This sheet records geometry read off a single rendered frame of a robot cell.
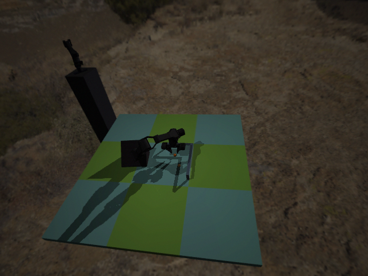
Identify clear low glass walls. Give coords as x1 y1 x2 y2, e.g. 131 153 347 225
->
171 145 193 161

